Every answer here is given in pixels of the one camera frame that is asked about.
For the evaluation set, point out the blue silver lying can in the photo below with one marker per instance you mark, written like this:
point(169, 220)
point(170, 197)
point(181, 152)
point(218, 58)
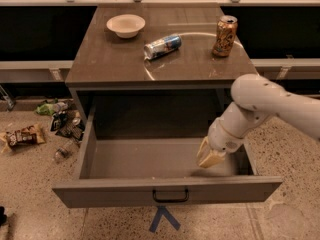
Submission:
point(162, 46)

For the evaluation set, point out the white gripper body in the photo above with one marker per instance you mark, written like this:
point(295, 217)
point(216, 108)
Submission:
point(224, 139)

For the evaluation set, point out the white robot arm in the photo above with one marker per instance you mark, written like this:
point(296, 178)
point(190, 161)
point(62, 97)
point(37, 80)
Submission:
point(255, 100)

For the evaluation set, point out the orange upright can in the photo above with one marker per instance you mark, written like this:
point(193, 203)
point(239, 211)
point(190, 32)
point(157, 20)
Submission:
point(225, 35)

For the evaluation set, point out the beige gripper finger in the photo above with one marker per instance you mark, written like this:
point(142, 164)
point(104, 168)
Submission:
point(208, 158)
point(204, 149)

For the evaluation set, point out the brown snack bag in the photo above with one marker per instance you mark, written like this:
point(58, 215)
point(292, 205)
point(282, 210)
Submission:
point(29, 135)

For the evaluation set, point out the black patterned snack bag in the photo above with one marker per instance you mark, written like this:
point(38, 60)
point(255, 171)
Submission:
point(68, 124)

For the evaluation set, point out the grey top drawer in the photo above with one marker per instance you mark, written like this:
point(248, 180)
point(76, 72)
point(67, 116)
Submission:
point(144, 156)

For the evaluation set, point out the clear plastic bottle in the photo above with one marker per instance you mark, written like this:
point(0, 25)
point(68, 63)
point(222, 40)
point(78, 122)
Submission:
point(62, 152)

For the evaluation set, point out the white bowl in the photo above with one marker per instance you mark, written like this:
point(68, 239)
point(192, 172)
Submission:
point(126, 25)

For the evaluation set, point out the grey drawer cabinet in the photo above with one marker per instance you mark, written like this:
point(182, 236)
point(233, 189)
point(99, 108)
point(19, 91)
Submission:
point(109, 70)

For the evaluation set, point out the green crumpled bag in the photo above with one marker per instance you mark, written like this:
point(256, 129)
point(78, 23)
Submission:
point(46, 108)

